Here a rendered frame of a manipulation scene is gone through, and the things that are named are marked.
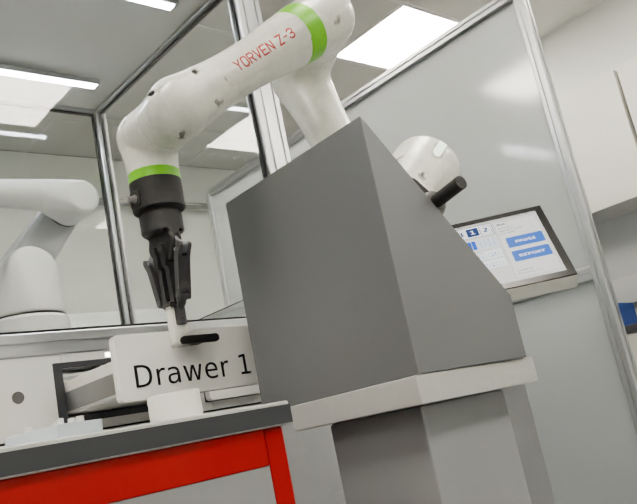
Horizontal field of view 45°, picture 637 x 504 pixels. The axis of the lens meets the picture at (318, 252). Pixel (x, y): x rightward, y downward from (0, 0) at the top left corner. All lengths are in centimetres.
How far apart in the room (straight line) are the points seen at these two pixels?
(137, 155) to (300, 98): 42
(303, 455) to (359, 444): 59
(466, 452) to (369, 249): 32
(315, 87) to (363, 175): 54
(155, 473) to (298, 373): 42
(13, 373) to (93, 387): 16
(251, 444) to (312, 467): 83
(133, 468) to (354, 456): 43
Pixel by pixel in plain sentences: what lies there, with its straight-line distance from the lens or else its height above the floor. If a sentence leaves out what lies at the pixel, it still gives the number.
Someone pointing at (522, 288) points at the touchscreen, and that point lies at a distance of 201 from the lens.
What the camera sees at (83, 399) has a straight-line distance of 145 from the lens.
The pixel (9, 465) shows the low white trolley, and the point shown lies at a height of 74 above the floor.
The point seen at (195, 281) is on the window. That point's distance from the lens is 172.
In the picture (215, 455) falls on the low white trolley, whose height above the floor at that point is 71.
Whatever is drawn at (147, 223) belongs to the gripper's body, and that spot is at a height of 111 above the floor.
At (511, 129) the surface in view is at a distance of 280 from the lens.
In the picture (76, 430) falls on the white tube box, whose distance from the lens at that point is 122.
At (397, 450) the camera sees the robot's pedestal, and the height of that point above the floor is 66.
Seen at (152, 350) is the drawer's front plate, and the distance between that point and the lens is 132.
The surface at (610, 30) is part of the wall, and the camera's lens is 498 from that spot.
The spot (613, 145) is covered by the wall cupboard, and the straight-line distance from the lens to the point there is 444.
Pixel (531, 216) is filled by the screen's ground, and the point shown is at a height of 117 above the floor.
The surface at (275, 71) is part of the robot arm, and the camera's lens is 144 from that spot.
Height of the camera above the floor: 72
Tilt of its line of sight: 13 degrees up
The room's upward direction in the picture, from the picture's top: 12 degrees counter-clockwise
